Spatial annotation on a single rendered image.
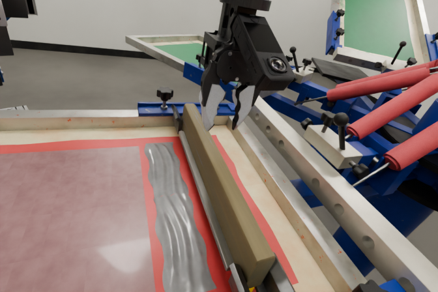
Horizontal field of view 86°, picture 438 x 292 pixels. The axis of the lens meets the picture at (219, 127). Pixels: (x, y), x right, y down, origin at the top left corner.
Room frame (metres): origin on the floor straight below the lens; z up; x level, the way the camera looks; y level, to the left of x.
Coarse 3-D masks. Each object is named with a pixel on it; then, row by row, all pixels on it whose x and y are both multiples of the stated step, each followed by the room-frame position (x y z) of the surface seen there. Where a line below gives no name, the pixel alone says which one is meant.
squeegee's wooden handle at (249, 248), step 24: (192, 120) 0.46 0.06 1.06; (192, 144) 0.42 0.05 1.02; (216, 168) 0.31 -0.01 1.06; (216, 192) 0.28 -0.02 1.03; (240, 192) 0.27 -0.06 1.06; (216, 216) 0.26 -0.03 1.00; (240, 216) 0.22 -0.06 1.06; (240, 240) 0.20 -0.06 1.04; (264, 240) 0.19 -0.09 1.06; (240, 264) 0.18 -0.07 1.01; (264, 264) 0.17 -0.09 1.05
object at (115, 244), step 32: (0, 224) 0.19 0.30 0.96; (32, 224) 0.20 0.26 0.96; (64, 224) 0.21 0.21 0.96; (96, 224) 0.23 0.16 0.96; (128, 224) 0.24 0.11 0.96; (0, 256) 0.15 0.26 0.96; (32, 256) 0.16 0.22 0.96; (64, 256) 0.17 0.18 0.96; (96, 256) 0.18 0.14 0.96; (128, 256) 0.19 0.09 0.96; (160, 256) 0.20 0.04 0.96; (0, 288) 0.12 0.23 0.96; (32, 288) 0.12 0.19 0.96; (64, 288) 0.13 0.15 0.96; (96, 288) 0.14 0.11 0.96; (128, 288) 0.15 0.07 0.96; (160, 288) 0.16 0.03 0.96; (224, 288) 0.18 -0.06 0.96
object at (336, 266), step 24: (0, 120) 0.39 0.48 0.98; (24, 120) 0.41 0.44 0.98; (48, 120) 0.43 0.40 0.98; (72, 120) 0.46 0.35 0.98; (96, 120) 0.48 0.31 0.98; (120, 120) 0.50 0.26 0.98; (144, 120) 0.53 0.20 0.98; (168, 120) 0.56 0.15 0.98; (216, 120) 0.63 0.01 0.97; (240, 144) 0.55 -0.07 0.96; (264, 168) 0.43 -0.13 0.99; (288, 192) 0.37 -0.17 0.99; (288, 216) 0.33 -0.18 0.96; (312, 216) 0.32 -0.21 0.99; (312, 240) 0.27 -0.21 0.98; (336, 264) 0.23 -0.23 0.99; (336, 288) 0.21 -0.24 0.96
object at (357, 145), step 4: (352, 144) 0.55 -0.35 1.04; (356, 144) 0.55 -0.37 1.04; (360, 144) 0.56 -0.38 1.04; (356, 148) 0.53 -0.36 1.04; (360, 148) 0.54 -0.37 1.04; (364, 148) 0.54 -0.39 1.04; (360, 152) 0.52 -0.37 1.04; (364, 152) 0.52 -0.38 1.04; (368, 152) 0.52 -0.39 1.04; (372, 152) 0.53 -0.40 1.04; (324, 156) 0.46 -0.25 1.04; (364, 156) 0.50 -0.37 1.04; (368, 156) 0.51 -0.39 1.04; (372, 156) 0.52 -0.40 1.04; (360, 160) 0.50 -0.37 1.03; (364, 160) 0.51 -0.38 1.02; (368, 160) 0.51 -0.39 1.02; (364, 164) 0.51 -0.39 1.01; (368, 164) 0.52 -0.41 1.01
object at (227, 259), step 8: (184, 136) 0.48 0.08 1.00; (184, 144) 0.44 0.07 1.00; (184, 152) 0.42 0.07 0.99; (192, 160) 0.39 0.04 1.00; (192, 168) 0.37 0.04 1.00; (200, 176) 0.35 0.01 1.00; (200, 184) 0.33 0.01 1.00; (200, 192) 0.31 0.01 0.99; (208, 200) 0.29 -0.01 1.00; (208, 208) 0.28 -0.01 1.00; (208, 216) 0.26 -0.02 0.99; (216, 224) 0.25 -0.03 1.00; (216, 232) 0.24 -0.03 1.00; (216, 240) 0.22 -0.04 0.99; (224, 240) 0.22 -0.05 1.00; (224, 248) 0.21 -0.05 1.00; (224, 256) 0.20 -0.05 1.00; (224, 264) 0.19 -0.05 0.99
